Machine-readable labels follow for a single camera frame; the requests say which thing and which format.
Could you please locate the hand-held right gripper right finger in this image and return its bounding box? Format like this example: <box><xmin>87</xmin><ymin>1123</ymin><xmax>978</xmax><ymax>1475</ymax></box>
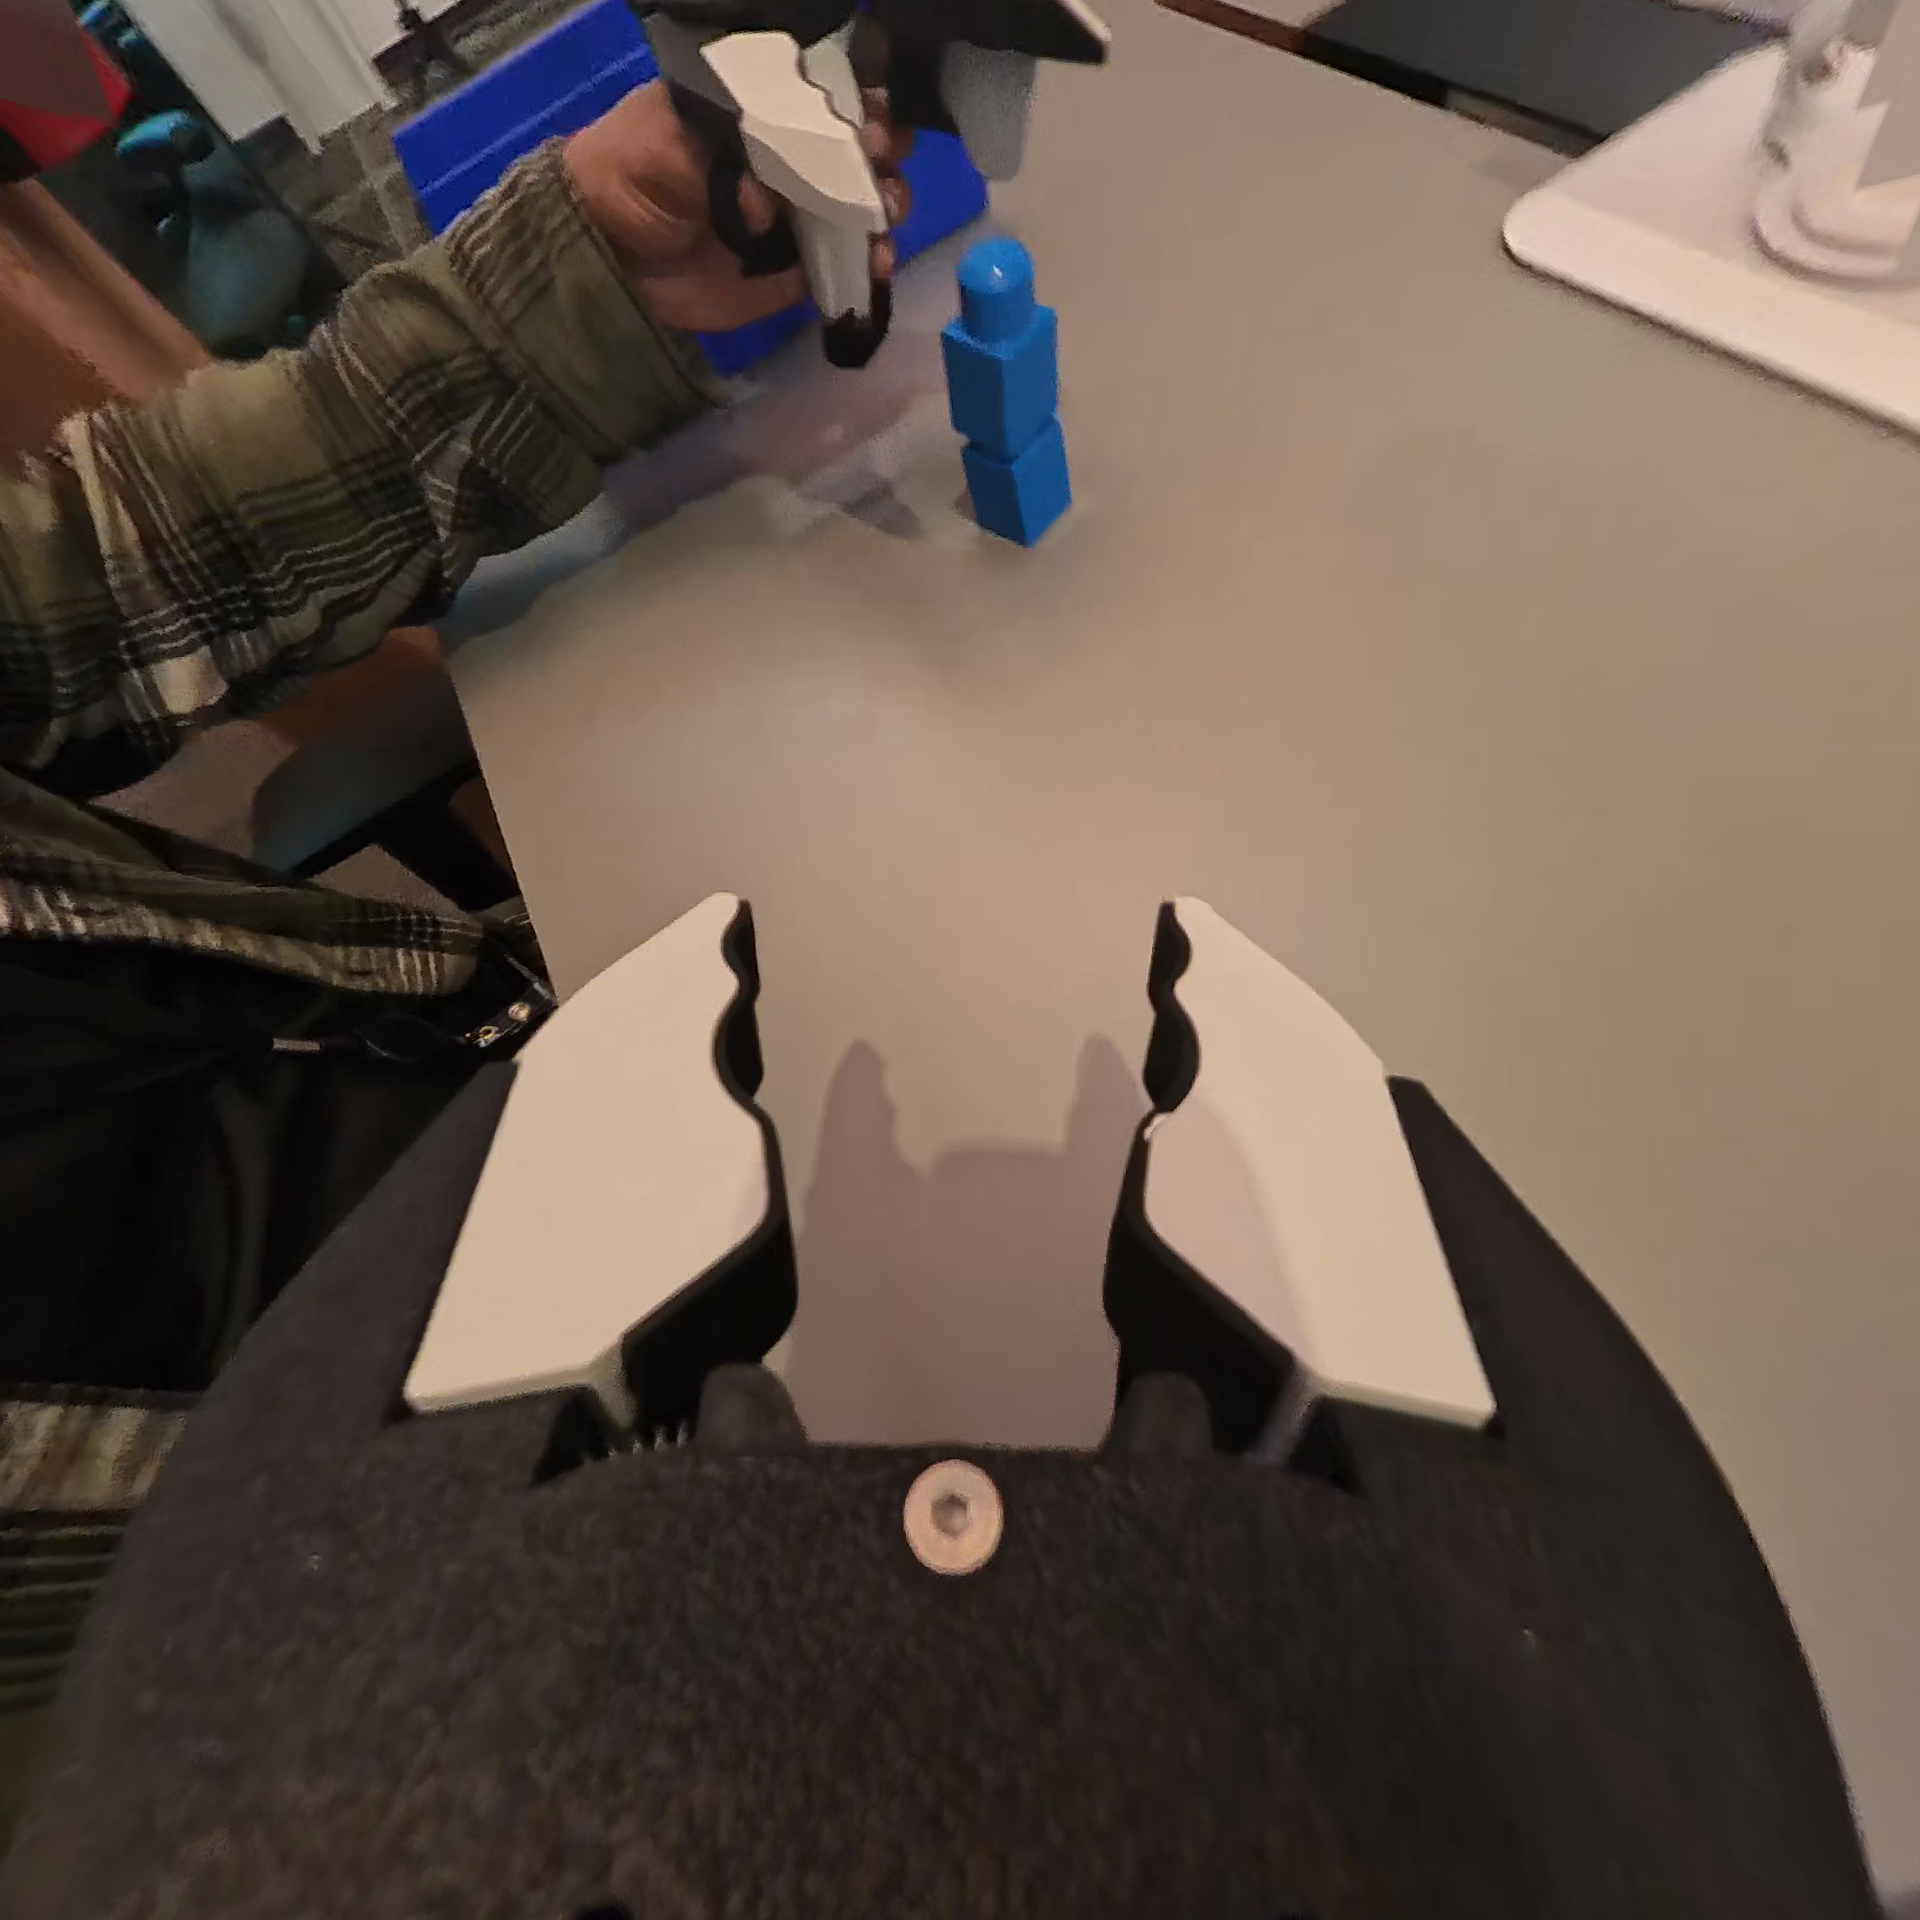
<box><xmin>1103</xmin><ymin>895</ymin><xmax>1503</xmax><ymax>1463</ymax></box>

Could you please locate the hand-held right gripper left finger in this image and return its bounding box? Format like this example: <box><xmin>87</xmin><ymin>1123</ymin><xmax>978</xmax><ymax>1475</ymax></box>
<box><xmin>403</xmin><ymin>890</ymin><xmax>801</xmax><ymax>1451</ymax></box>

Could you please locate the blue mega block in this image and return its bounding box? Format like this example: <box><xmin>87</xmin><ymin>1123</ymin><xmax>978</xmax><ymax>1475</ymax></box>
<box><xmin>959</xmin><ymin>419</ymin><xmax>1078</xmax><ymax>550</ymax></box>
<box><xmin>940</xmin><ymin>234</ymin><xmax>1060</xmax><ymax>451</ymax></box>

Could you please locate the blue plastic bin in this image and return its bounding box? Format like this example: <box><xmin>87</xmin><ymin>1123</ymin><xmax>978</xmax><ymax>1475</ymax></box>
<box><xmin>391</xmin><ymin>0</ymin><xmax>991</xmax><ymax>374</ymax></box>

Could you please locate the person's left forearm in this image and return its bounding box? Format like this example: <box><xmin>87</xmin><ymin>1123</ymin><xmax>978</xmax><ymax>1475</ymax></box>
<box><xmin>0</xmin><ymin>140</ymin><xmax>721</xmax><ymax>781</ymax></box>

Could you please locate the person's left hand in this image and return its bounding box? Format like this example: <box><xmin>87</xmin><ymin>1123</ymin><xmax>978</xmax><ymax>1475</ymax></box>
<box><xmin>570</xmin><ymin>77</ymin><xmax>824</xmax><ymax>341</ymax></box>

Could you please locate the white display stand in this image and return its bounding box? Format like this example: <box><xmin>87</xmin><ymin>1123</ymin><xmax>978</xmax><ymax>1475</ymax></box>
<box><xmin>1505</xmin><ymin>0</ymin><xmax>1920</xmax><ymax>440</ymax></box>

